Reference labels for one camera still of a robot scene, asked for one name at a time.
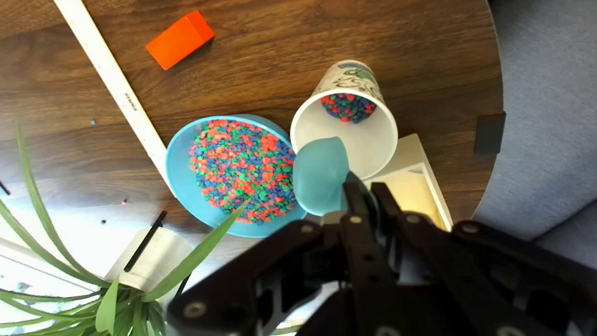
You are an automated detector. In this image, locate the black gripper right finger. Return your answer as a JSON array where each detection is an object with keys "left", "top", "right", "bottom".
[{"left": 370, "top": 183, "right": 597, "bottom": 336}]

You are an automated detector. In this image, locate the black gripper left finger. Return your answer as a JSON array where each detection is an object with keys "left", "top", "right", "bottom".
[{"left": 165, "top": 174, "right": 398, "bottom": 336}]

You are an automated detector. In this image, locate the teal measuring spoon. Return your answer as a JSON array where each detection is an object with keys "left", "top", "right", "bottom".
[{"left": 290, "top": 136, "right": 350, "bottom": 218}]

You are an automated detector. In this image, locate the small scooped cereal portion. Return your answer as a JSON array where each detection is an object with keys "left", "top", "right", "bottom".
[{"left": 318, "top": 91, "right": 378, "bottom": 125}]

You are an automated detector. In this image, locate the white printed paper cup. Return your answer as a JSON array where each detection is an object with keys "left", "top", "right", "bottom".
[{"left": 288, "top": 58, "right": 398, "bottom": 183}]

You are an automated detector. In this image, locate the colourful cereal heap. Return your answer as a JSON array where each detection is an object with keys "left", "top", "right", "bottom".
[{"left": 188, "top": 119, "right": 298, "bottom": 226}]

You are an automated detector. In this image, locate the square pale wooden box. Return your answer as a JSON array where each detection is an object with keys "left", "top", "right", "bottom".
[{"left": 361, "top": 133, "right": 454, "bottom": 233}]

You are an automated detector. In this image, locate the black tape patch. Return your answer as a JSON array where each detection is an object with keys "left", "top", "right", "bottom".
[{"left": 473, "top": 110, "right": 507, "bottom": 157}]

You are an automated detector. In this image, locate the grey sofa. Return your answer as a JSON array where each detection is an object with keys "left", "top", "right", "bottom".
[{"left": 471, "top": 0, "right": 597, "bottom": 269}]

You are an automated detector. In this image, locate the blue bowl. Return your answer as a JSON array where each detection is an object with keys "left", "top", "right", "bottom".
[{"left": 163, "top": 112, "right": 307, "bottom": 241}]

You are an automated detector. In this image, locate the orange block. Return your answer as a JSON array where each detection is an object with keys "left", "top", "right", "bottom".
[{"left": 143, "top": 9, "right": 216, "bottom": 73}]

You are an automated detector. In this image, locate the pale wooden ruler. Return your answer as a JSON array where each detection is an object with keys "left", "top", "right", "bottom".
[{"left": 51, "top": 0, "right": 174, "bottom": 189}]

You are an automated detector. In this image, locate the green spiky plant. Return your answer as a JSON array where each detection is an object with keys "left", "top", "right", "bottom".
[{"left": 0, "top": 123, "right": 249, "bottom": 336}]

